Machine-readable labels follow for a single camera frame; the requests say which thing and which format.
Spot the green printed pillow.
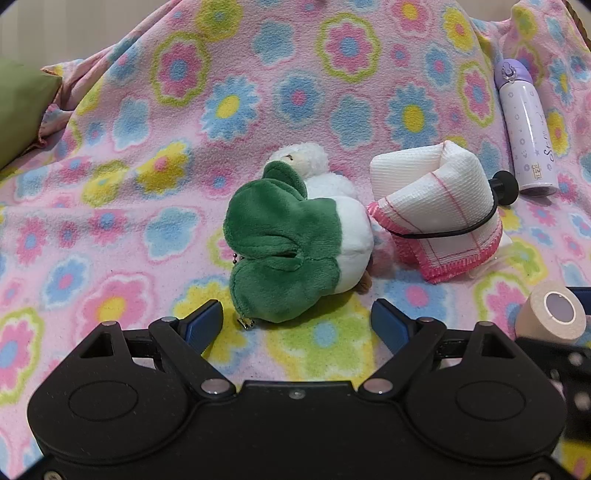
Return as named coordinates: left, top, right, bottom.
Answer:
left=0, top=58, right=63, bottom=171

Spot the beige tape roll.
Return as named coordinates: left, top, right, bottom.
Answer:
left=515, top=279, right=588, bottom=346

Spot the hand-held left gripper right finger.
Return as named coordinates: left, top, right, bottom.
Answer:
left=358, top=298, right=520, bottom=400

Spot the pink floral fleece blanket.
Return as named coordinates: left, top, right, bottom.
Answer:
left=0, top=0, right=591, bottom=467

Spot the white bottle with purple lid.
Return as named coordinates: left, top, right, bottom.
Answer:
left=494, top=58, right=559, bottom=195

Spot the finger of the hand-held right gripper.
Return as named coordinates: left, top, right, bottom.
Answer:
left=515, top=337, right=591, bottom=444
left=569, top=286, right=591, bottom=319

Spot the rolled white cloth pink edge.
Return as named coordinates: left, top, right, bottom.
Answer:
left=367, top=141, right=505, bottom=283

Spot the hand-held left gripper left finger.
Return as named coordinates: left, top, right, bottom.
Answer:
left=78, top=299, right=236, bottom=400

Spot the green and white plush toy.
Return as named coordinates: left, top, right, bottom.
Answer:
left=225, top=142, right=376, bottom=330

